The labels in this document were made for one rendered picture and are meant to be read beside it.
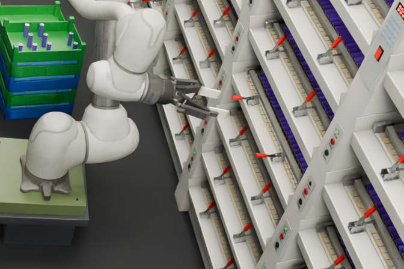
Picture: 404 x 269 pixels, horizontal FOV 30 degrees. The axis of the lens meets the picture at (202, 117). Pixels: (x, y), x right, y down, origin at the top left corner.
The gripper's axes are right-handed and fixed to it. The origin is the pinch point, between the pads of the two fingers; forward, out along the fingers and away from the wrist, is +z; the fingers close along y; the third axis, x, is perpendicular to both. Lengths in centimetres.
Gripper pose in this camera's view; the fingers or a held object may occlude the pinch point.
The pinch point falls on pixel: (215, 102)
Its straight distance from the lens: 227.1
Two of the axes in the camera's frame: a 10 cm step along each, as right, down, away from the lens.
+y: 2.5, 6.9, -6.8
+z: 8.6, 1.8, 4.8
